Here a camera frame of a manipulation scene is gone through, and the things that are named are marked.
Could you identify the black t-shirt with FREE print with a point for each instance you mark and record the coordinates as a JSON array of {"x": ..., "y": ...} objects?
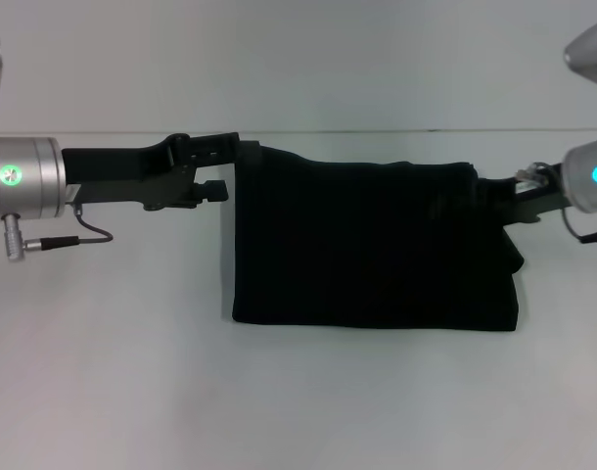
[{"x": 367, "y": 245}]

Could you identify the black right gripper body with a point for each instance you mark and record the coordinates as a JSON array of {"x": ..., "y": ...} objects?
[{"x": 533, "y": 208}]

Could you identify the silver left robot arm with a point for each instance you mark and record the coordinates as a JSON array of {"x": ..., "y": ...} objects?
[{"x": 29, "y": 176}]

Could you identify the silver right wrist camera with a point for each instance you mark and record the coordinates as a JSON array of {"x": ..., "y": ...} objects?
[{"x": 592, "y": 54}]

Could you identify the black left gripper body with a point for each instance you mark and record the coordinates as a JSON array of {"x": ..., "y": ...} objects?
[{"x": 122, "y": 171}]

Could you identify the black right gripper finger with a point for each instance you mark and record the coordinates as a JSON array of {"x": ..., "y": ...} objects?
[{"x": 496, "y": 188}]

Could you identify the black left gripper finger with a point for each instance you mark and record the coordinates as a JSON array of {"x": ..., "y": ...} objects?
[
  {"x": 215, "y": 149},
  {"x": 213, "y": 191}
]

